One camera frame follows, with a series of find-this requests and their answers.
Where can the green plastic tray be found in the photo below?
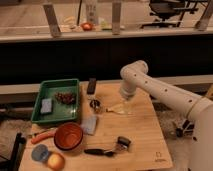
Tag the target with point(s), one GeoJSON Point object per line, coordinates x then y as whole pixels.
{"type": "Point", "coordinates": [60, 112]}

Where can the yellow banana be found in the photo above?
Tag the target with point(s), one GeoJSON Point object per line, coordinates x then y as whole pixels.
{"type": "Point", "coordinates": [120, 108]}

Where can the blue sponge in tray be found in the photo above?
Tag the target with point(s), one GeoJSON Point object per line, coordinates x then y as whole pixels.
{"type": "Point", "coordinates": [46, 106]}

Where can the orange bowl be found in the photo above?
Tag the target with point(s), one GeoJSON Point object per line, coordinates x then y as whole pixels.
{"type": "Point", "coordinates": [68, 136]}

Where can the orange carrot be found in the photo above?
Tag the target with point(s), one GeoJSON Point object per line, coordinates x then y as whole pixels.
{"type": "Point", "coordinates": [42, 136]}

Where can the blue round lid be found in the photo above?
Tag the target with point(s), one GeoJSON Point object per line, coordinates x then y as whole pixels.
{"type": "Point", "coordinates": [40, 153]}

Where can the black rectangular block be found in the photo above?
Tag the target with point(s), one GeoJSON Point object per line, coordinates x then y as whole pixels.
{"type": "Point", "coordinates": [91, 86]}

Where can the black office chair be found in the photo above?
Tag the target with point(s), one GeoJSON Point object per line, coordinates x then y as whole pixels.
{"type": "Point", "coordinates": [165, 9]}

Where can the orange apple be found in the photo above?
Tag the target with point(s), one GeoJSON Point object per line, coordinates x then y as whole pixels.
{"type": "Point", "coordinates": [56, 162]}

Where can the red fruit on shelf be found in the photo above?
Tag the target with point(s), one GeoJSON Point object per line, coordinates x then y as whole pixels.
{"type": "Point", "coordinates": [87, 26]}

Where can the small dark metal cup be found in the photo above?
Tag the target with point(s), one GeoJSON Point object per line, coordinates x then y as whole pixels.
{"type": "Point", "coordinates": [95, 105]}

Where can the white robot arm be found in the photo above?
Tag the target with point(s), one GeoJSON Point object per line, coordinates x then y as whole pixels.
{"type": "Point", "coordinates": [195, 108]}

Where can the dark red grapes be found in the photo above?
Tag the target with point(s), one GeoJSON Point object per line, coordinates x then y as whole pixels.
{"type": "Point", "coordinates": [65, 98]}

